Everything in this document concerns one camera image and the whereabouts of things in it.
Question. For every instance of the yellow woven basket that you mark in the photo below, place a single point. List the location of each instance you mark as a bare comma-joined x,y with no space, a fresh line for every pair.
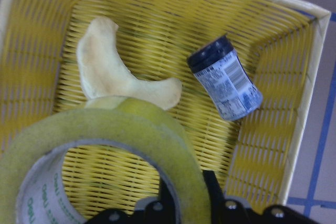
279,44

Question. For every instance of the yellow tape roll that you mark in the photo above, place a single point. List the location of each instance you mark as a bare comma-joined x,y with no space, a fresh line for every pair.
134,125

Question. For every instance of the toy banana slice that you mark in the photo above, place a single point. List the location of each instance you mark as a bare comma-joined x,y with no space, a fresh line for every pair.
103,73

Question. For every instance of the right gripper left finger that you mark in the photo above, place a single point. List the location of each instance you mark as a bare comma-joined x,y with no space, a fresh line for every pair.
160,210

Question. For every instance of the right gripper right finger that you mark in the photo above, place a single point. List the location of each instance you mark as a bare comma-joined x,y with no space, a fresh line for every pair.
223,210

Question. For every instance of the small labelled jar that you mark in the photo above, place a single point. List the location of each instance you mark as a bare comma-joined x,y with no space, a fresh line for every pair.
217,67

